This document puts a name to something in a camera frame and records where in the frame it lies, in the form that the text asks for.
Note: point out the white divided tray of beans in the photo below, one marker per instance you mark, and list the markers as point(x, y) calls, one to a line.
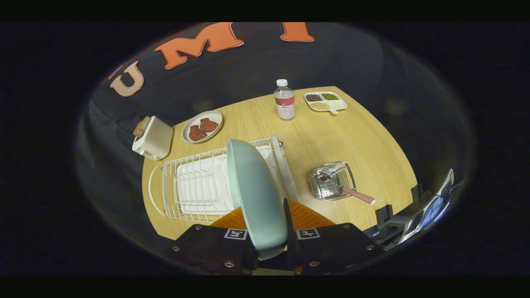
point(337, 104)

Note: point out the grey metal frame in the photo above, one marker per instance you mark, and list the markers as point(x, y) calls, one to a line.
point(430, 209)

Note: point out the black backdrop cloth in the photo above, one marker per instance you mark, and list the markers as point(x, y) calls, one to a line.
point(248, 74)

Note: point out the beige plate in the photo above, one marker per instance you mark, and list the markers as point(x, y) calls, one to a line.
point(213, 116)

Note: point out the white toaster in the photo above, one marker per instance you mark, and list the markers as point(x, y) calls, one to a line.
point(155, 138)

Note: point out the black table clamp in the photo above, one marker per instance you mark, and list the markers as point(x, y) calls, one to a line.
point(383, 214)
point(417, 193)

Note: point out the bread slice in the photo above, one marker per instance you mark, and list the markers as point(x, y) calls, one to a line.
point(141, 127)

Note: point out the light green plate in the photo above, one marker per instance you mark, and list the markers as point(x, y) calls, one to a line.
point(256, 194)

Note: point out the clear bottle with red label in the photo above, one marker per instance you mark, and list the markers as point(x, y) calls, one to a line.
point(285, 103)

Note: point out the brown meat patty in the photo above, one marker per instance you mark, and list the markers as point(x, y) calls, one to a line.
point(197, 133)
point(208, 124)

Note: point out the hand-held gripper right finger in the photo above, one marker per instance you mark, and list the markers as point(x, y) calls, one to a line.
point(327, 248)

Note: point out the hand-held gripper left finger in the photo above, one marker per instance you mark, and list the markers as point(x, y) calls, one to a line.
point(207, 248)

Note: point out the white drain tray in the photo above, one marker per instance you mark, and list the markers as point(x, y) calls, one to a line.
point(203, 186)

